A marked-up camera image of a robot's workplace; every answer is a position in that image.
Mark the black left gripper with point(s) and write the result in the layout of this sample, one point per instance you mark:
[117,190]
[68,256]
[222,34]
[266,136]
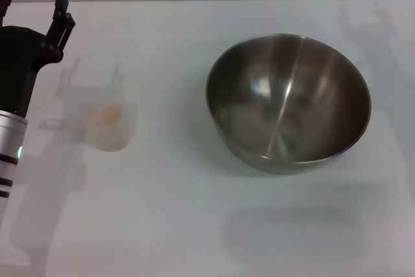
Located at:
[19,56]

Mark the white rice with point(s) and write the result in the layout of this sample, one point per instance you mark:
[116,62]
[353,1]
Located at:
[107,115]

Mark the clear plastic measuring cup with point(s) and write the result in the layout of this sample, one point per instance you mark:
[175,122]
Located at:
[111,137]

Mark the stainless steel bowl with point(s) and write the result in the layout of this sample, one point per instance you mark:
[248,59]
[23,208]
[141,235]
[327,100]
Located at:
[288,102]

